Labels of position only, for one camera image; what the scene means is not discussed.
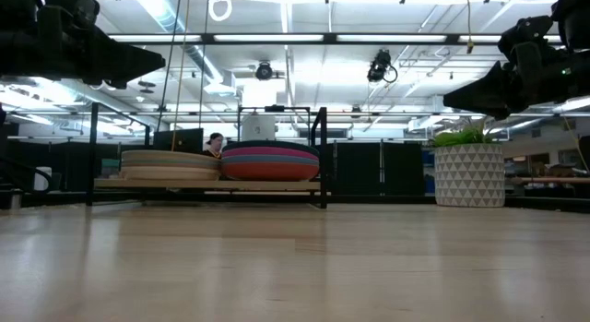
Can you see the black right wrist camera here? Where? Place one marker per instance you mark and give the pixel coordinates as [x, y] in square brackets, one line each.
[525, 31]

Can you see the person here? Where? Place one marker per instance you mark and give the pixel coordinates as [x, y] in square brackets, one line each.
[215, 142]

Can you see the black overhead camera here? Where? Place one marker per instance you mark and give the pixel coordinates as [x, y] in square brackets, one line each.
[380, 66]

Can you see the black partition panel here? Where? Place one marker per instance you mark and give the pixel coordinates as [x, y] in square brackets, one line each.
[378, 170]

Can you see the black round fixture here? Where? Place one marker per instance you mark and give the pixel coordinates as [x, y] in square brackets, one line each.
[264, 71]

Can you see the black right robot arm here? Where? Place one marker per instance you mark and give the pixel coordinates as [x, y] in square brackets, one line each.
[576, 17]

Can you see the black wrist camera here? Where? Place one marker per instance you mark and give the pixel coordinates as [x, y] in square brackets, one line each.
[74, 8]
[525, 31]

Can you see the green succulent plant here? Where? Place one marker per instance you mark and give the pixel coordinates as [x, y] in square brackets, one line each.
[456, 137]

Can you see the white box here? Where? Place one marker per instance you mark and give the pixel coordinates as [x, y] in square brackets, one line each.
[258, 128]

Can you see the black metal rack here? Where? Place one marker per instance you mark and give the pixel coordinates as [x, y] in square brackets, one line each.
[274, 108]

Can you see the white triangle-patterned plant pot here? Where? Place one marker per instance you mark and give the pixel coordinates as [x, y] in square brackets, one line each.
[470, 174]

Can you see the wooden background table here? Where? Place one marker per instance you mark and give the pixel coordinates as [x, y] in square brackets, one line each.
[548, 180]

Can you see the white cylindrical container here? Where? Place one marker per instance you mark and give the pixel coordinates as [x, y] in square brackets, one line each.
[43, 179]

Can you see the pink plate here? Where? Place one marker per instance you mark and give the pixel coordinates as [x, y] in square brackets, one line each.
[269, 152]

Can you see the black computer monitor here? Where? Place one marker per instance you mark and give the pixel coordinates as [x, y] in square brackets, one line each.
[180, 140]

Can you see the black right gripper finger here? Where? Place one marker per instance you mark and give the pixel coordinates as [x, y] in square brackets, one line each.
[493, 93]

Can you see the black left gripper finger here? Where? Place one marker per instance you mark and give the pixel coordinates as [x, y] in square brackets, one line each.
[124, 61]

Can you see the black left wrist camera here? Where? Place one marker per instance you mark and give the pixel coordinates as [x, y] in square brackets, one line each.
[74, 8]

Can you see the black aluminium rig frame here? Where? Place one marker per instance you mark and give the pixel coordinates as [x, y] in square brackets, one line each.
[392, 199]

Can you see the cream white plate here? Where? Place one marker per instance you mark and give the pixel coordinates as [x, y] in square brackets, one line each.
[170, 175]

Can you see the grey taupe plate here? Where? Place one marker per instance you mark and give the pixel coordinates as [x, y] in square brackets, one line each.
[170, 155]

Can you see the rust orange plate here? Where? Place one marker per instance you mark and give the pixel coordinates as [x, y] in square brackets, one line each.
[269, 171]

